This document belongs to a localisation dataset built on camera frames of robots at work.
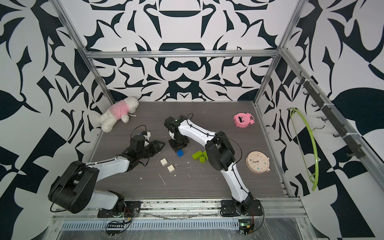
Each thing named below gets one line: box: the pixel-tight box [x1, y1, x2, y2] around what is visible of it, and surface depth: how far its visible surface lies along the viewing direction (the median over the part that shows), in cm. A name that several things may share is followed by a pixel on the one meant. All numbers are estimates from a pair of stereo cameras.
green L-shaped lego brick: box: [192, 150, 209, 163], surface depth 93 cm
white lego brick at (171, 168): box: [167, 164, 175, 173], surface depth 88 cm
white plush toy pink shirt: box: [99, 96, 139, 133], surface depth 106 cm
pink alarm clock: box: [233, 113, 255, 128], surface depth 108 cm
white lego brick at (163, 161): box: [160, 157, 168, 166], surface depth 91 cm
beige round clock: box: [246, 151, 271, 174], surface depth 89 cm
